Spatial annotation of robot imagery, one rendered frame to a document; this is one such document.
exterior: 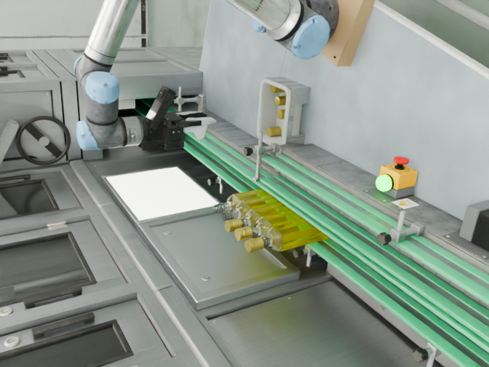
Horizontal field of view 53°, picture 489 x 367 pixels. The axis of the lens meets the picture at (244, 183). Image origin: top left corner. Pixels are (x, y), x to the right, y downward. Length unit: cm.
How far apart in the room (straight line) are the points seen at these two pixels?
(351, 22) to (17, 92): 134
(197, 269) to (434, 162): 71
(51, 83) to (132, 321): 116
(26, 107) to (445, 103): 159
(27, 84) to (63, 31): 285
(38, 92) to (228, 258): 111
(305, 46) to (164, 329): 80
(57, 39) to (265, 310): 398
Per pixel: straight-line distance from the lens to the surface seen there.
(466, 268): 115
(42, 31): 495
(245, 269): 147
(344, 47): 148
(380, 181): 134
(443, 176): 134
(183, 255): 152
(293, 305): 141
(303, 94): 167
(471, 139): 128
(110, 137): 126
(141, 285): 144
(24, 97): 219
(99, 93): 120
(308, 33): 130
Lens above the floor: 179
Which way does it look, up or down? 29 degrees down
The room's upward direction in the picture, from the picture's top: 100 degrees counter-clockwise
